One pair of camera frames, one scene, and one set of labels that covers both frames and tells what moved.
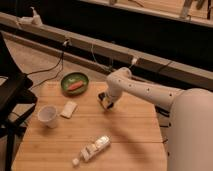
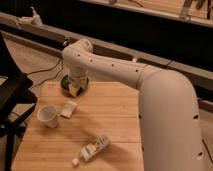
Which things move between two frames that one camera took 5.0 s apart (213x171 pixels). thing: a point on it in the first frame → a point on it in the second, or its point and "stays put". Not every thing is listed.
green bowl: (74, 84) stays put
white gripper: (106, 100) → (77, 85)
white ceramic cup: (48, 115) stays put
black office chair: (16, 100) stays put
